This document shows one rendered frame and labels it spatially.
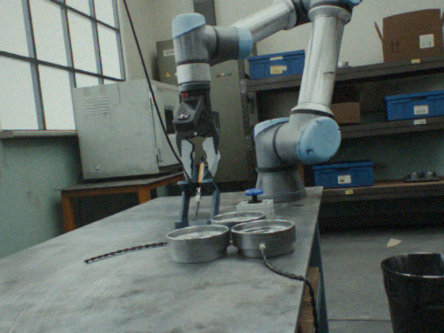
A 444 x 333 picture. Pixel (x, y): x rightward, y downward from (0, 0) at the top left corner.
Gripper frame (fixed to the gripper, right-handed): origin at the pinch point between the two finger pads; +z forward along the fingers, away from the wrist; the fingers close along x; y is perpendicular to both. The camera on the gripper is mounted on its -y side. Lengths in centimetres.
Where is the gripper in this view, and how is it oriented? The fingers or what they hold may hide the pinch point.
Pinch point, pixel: (201, 173)
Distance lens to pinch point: 105.7
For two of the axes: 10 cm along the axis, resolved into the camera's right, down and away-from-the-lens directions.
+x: -9.6, 0.8, 2.8
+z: 1.0, 9.9, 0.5
